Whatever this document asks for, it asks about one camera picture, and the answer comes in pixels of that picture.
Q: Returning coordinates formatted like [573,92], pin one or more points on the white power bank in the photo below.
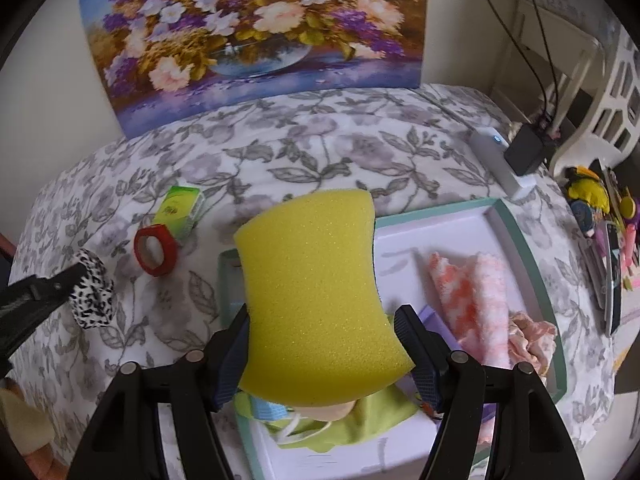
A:
[495,160]

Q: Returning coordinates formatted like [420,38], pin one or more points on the flower painting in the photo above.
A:
[250,25]

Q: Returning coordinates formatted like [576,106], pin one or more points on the yellow black plush toy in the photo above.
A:
[592,190]

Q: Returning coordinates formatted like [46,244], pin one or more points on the leopard print scrunchie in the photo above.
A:
[92,295]

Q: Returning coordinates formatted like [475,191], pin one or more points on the pink striped fuzzy cloth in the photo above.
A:
[470,300]

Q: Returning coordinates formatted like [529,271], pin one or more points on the yellow sponge with green side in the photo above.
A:
[315,290]

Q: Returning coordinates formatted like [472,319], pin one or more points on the lime green cloth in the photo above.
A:
[380,420]

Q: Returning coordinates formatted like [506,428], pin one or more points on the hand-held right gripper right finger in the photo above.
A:
[422,360]

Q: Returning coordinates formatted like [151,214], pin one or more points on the beige makeup puff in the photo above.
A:
[22,420]

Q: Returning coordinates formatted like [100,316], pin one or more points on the white box with teal rim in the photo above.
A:
[440,230]

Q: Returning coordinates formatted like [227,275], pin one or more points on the red tape roll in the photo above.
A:
[167,255]

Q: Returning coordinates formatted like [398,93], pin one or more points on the black adapter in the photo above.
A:
[525,150]

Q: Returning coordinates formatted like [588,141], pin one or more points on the small green carton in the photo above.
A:
[175,210]

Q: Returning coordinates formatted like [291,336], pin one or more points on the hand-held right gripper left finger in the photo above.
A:
[231,362]

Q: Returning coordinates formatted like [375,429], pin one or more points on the pink floral scrunchie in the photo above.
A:
[532,340]

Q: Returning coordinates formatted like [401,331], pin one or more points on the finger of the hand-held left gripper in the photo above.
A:
[35,300]

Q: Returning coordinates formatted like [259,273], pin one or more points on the blue face mask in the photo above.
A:
[265,410]

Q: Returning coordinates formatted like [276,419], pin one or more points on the purple cloth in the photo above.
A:
[440,327]

